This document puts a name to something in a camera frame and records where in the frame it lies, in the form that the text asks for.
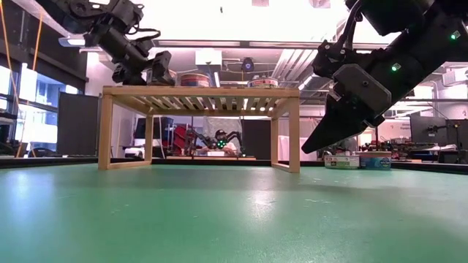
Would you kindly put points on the black table frame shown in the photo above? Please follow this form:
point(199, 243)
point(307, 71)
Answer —
point(66, 161)

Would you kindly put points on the black partition panel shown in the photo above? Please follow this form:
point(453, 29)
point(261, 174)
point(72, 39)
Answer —
point(78, 124)

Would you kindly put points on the green table mat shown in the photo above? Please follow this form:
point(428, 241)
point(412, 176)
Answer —
point(183, 226)

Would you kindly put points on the black dome camera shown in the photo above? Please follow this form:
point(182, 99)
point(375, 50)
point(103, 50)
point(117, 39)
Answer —
point(248, 65)

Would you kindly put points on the blue and red fish can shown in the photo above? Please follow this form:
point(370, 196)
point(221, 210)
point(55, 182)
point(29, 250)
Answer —
point(374, 162)
point(195, 80)

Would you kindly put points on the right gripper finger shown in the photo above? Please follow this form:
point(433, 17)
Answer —
point(336, 124)

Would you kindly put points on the long strip light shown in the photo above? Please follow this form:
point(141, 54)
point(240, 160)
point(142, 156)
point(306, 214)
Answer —
point(73, 41)

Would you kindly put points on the red cart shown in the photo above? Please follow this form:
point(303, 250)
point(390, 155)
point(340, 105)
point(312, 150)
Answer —
point(183, 133)

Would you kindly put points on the white box fixture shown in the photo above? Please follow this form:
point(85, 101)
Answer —
point(208, 57)

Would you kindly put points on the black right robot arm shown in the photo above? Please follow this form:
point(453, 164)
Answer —
point(431, 36)

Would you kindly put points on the white draped table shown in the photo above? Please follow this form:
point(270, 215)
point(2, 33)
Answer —
point(283, 148)

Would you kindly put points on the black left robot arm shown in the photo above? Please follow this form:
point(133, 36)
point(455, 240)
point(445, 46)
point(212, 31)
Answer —
point(120, 44)

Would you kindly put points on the wooden slatted shelf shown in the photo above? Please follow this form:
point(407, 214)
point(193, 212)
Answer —
point(201, 92)

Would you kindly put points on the black computer monitor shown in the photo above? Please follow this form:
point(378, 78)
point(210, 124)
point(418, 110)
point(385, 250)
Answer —
point(464, 139)
point(426, 129)

